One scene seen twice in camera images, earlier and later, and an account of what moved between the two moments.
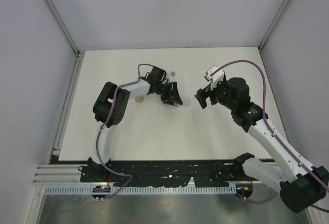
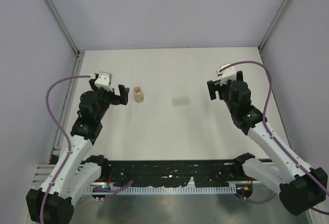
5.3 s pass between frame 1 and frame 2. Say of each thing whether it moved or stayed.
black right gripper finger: moved
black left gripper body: moved
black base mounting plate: stayed
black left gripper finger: moved
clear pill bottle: stayed
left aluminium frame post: stayed
